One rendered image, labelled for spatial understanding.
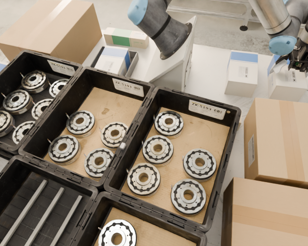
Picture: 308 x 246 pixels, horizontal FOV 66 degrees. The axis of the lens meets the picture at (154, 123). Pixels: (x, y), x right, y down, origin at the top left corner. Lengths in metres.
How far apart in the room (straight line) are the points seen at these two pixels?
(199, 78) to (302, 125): 0.50
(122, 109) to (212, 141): 0.36
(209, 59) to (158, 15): 0.42
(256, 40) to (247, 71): 1.54
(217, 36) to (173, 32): 1.65
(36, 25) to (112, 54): 0.38
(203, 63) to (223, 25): 1.53
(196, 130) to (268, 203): 0.32
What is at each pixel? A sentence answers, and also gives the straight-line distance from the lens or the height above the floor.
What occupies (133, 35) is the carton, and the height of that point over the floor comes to 0.76.
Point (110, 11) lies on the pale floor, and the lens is 3.06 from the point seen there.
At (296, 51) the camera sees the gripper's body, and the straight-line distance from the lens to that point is 1.11.
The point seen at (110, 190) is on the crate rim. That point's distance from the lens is 0.67.
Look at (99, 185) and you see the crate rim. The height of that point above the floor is 0.93.
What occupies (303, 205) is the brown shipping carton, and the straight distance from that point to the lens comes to 0.81.
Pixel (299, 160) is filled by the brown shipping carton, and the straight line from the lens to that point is 0.86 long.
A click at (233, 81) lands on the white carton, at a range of 1.08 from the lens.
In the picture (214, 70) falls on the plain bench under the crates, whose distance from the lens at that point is 1.23.
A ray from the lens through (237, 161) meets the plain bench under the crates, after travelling 0.97.
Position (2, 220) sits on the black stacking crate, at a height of 0.83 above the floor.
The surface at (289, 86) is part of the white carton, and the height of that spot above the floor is 0.79.
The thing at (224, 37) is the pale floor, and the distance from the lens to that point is 2.61.
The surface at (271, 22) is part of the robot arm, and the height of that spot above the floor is 1.11.
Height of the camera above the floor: 1.55
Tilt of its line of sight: 57 degrees down
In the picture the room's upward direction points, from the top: 6 degrees counter-clockwise
